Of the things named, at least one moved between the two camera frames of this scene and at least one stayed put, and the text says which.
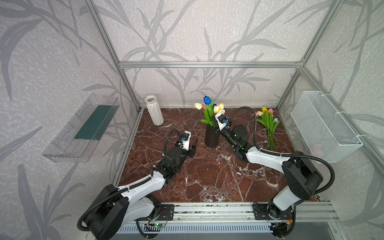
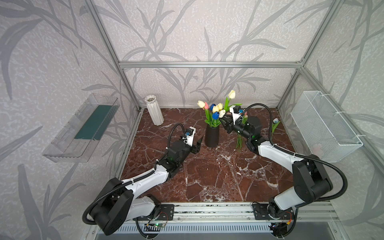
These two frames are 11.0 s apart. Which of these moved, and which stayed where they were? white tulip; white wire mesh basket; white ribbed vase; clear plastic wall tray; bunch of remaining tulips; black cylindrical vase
Moved: bunch of remaining tulips; white tulip
Stayed: clear plastic wall tray; black cylindrical vase; white wire mesh basket; white ribbed vase
